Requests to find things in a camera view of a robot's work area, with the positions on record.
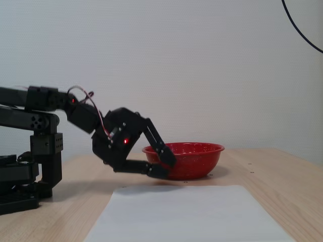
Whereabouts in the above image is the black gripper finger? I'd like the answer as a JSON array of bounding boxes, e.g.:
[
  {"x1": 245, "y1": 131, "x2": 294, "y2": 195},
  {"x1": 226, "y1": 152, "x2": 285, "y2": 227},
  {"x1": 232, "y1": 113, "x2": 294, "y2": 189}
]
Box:
[
  {"x1": 123, "y1": 160, "x2": 170, "y2": 180},
  {"x1": 141, "y1": 117, "x2": 177, "y2": 168}
]

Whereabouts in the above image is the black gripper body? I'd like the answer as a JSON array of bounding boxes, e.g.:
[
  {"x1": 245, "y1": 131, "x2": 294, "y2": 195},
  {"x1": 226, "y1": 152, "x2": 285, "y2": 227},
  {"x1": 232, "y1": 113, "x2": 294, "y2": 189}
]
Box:
[{"x1": 91, "y1": 107, "x2": 149, "y2": 174}]

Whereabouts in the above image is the red speckled bowl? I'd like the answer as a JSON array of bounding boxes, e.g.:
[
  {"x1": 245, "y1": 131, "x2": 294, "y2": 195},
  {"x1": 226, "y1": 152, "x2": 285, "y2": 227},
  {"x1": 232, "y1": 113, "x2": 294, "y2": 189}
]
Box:
[{"x1": 141, "y1": 142, "x2": 225, "y2": 180}]

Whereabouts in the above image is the white paper sheet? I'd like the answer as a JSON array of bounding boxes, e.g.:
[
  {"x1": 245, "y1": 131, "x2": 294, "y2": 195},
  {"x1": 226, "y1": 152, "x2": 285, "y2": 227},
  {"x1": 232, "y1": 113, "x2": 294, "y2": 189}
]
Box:
[{"x1": 83, "y1": 185, "x2": 296, "y2": 242}]

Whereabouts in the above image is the red white servo wire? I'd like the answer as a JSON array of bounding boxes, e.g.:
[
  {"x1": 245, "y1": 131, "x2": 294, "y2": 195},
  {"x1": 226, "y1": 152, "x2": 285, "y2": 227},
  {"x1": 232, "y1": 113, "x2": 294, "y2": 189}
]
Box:
[{"x1": 67, "y1": 85, "x2": 113, "y2": 139}]

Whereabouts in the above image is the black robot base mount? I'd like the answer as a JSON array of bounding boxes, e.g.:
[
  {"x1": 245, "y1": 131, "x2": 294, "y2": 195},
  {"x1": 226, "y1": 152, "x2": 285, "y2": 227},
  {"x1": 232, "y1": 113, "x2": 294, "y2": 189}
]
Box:
[{"x1": 0, "y1": 155, "x2": 40, "y2": 216}]

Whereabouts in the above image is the thin black cable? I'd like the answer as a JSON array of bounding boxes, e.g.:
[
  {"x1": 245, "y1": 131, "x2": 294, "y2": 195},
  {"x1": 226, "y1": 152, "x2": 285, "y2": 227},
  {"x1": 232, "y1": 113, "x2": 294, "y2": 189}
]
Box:
[{"x1": 281, "y1": 0, "x2": 323, "y2": 54}]

